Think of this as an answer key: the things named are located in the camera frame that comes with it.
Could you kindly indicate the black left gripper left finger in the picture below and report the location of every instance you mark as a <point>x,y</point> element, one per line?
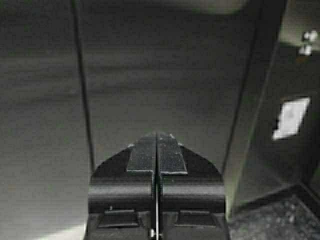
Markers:
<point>122,194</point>

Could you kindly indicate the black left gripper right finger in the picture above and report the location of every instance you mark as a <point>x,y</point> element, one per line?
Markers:
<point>191,194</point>

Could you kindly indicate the alarm bell button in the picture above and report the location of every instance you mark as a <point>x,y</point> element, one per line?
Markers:
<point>305,50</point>

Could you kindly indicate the door open button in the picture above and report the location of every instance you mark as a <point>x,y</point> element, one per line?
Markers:
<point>310,36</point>

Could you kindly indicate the white certificate in frame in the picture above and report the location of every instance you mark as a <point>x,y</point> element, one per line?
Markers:
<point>290,118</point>

